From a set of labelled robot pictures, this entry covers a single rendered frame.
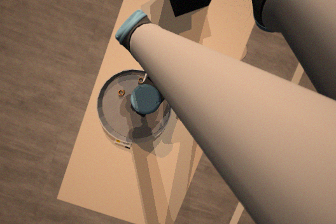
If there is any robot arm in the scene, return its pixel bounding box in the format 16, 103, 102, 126
115, 0, 336, 224

